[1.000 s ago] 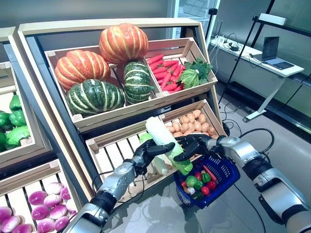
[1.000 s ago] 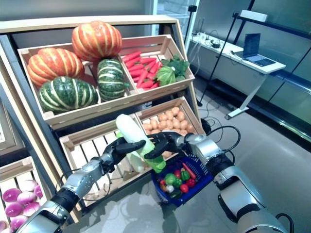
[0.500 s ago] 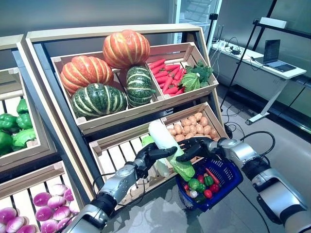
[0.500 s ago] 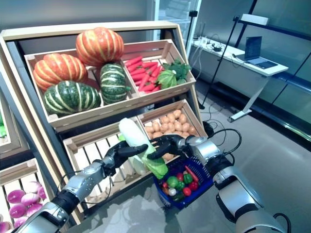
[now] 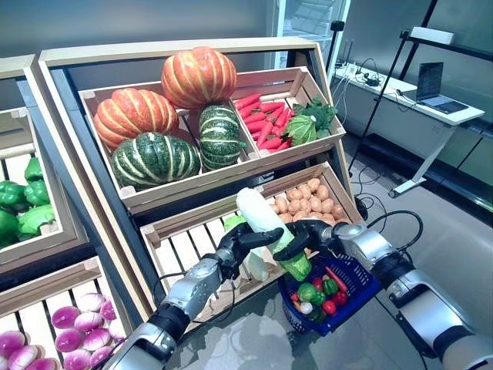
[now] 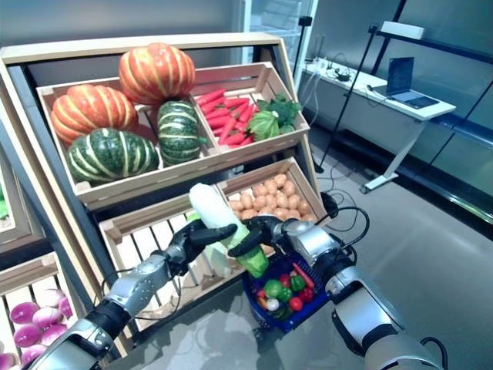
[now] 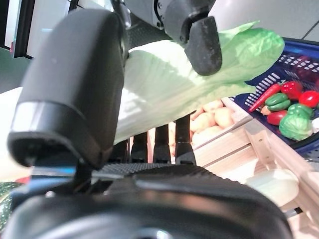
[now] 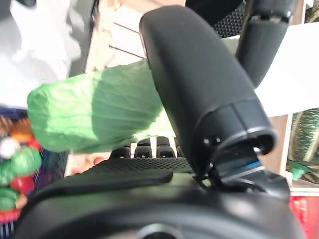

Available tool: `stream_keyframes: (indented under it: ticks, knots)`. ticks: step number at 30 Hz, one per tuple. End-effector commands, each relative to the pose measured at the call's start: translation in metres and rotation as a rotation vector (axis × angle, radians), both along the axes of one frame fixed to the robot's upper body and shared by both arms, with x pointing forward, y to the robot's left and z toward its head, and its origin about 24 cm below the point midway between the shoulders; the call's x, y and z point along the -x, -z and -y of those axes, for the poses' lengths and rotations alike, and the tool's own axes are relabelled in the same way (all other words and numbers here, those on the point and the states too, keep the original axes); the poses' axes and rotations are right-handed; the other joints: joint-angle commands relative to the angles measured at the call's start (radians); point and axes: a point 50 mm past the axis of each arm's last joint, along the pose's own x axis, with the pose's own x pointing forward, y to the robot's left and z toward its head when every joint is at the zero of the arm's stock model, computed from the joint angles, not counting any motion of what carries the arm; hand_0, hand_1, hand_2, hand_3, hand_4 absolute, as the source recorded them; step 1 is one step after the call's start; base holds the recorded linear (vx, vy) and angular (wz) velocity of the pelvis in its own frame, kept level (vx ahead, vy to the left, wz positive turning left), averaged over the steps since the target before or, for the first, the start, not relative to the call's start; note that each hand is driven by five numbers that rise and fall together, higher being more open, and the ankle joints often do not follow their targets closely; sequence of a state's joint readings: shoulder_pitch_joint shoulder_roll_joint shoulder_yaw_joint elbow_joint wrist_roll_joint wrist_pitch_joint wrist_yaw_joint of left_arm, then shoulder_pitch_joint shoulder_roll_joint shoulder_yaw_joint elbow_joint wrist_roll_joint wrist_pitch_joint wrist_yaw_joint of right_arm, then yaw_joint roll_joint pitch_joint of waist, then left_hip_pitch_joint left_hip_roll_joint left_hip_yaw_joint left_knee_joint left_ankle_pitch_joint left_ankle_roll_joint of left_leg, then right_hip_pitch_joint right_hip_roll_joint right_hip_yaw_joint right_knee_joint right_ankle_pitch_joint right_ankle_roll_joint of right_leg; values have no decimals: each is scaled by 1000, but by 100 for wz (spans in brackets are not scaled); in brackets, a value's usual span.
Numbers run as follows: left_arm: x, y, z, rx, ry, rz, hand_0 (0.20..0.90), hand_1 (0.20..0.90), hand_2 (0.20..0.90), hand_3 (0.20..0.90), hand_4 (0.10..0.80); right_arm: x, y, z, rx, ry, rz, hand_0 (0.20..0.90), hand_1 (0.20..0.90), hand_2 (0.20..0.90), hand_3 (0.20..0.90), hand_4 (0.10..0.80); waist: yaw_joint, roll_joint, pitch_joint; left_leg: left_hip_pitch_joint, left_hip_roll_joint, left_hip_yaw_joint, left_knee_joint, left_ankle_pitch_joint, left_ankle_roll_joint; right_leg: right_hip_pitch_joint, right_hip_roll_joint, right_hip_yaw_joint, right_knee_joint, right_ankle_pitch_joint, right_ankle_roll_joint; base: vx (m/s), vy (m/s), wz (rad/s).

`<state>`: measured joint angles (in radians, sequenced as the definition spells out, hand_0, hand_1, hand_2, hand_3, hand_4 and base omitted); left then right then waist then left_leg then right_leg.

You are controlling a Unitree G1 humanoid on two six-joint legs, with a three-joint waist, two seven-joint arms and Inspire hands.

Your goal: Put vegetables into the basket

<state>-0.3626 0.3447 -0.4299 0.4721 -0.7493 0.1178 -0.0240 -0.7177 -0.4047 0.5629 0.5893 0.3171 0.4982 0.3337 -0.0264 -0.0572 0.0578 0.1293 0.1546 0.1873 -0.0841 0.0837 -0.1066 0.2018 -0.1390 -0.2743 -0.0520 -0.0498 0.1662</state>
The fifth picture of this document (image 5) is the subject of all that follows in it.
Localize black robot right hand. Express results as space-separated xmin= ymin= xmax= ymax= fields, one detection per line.
xmin=272 ymin=218 xmax=334 ymax=263

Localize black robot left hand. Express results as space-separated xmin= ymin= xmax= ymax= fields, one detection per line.
xmin=213 ymin=221 xmax=285 ymax=281

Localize blue plastic shopping basket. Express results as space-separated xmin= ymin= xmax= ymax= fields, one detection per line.
xmin=277 ymin=250 xmax=382 ymax=336

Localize red chili pepper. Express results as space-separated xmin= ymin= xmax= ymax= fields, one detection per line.
xmin=325 ymin=265 xmax=350 ymax=294

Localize small green round vegetable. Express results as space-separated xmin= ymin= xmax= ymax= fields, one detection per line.
xmin=297 ymin=283 xmax=327 ymax=306

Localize wide light wooden crate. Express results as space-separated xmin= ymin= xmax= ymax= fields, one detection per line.
xmin=79 ymin=79 xmax=263 ymax=205

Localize small green striped pumpkin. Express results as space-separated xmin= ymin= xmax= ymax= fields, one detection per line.
xmin=198 ymin=104 xmax=247 ymax=172

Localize dark green leaf bunch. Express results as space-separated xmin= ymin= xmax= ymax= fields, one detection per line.
xmin=292 ymin=96 xmax=339 ymax=140

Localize large green striped pumpkin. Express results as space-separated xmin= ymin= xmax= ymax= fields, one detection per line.
xmin=110 ymin=132 xmax=203 ymax=190

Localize black metal rack stand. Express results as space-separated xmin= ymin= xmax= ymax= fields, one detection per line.
xmin=346 ymin=0 xmax=493 ymax=178

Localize orange striped pumpkin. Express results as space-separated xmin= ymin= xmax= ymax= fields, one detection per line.
xmin=160 ymin=45 xmax=238 ymax=111
xmin=92 ymin=87 xmax=180 ymax=151

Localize white office desk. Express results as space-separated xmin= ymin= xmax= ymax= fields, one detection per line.
xmin=333 ymin=63 xmax=486 ymax=200

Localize grey open laptop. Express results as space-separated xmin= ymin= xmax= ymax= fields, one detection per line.
xmin=414 ymin=61 xmax=471 ymax=115

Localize wooden display stand dark posts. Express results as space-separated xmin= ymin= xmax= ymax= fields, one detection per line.
xmin=22 ymin=38 xmax=367 ymax=340
xmin=0 ymin=53 xmax=132 ymax=336

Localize white rectangular box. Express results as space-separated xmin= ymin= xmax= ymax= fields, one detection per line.
xmin=410 ymin=26 xmax=454 ymax=45

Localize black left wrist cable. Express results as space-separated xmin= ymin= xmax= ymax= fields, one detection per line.
xmin=153 ymin=269 xmax=238 ymax=325

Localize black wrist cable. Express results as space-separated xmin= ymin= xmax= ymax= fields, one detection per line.
xmin=153 ymin=269 xmax=238 ymax=325
xmin=365 ymin=210 xmax=424 ymax=267

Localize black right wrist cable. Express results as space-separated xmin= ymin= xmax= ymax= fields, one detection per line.
xmin=365 ymin=210 xmax=424 ymax=267

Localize black camera on tripod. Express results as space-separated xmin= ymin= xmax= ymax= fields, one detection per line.
xmin=330 ymin=21 xmax=345 ymax=78

